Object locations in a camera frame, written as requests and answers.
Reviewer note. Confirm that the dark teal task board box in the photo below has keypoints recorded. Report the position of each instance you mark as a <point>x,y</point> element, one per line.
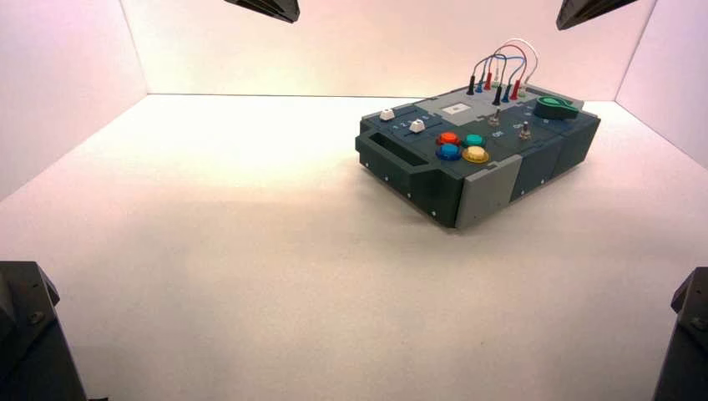
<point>420,182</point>

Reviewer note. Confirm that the white slider knob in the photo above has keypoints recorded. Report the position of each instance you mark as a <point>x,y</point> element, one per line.
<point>386,114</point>
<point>417,125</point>

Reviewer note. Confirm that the blue round push button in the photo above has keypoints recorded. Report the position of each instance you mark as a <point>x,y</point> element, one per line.
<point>448,152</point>

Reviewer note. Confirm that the red round push button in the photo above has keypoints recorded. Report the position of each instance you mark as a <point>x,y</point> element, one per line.
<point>448,138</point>

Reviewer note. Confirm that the yellow round push button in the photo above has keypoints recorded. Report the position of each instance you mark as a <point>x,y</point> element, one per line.
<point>475,155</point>

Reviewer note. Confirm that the teal round push button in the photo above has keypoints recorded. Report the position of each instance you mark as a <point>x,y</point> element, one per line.
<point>474,140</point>

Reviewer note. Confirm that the black overhead lamp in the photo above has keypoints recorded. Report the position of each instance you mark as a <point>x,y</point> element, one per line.
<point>271,8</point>
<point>586,11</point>

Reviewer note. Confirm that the green rotary knob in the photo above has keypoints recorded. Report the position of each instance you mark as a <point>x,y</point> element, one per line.
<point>556,108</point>

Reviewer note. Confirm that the metal toggle switch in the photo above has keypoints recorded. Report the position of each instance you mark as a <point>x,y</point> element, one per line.
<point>525,131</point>
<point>497,117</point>

